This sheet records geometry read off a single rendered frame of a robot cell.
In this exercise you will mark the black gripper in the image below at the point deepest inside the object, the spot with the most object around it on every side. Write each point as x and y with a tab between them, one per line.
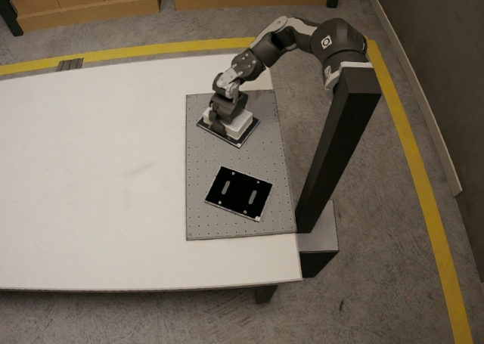
227	108

